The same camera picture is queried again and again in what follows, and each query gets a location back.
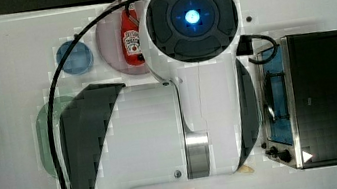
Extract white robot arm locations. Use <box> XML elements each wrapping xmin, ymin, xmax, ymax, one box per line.
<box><xmin>59</xmin><ymin>0</ymin><xmax>259</xmax><ymax>189</ymax></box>

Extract black toaster oven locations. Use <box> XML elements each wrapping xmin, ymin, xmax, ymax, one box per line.
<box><xmin>257</xmin><ymin>30</ymin><xmax>337</xmax><ymax>170</ymax></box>

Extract blue small bowl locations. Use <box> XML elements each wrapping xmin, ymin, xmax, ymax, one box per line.
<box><xmin>62</xmin><ymin>42</ymin><xmax>94</xmax><ymax>75</ymax></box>

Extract grey round plate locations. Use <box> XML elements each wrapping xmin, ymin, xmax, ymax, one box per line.
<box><xmin>95</xmin><ymin>2</ymin><xmax>149</xmax><ymax>76</ymax></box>

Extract peeled banana toy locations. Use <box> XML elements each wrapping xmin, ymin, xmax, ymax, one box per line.
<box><xmin>237</xmin><ymin>165</ymin><xmax>255</xmax><ymax>174</ymax></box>

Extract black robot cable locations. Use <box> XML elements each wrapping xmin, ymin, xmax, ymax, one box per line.
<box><xmin>29</xmin><ymin>0</ymin><xmax>180</xmax><ymax>189</ymax></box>

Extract green plastic strainer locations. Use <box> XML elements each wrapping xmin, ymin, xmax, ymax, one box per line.
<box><xmin>35</xmin><ymin>96</ymin><xmax>72</xmax><ymax>178</ymax></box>

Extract red ketchup bottle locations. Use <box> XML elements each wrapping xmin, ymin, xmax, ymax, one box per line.
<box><xmin>120</xmin><ymin>10</ymin><xmax>144</xmax><ymax>66</ymax></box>

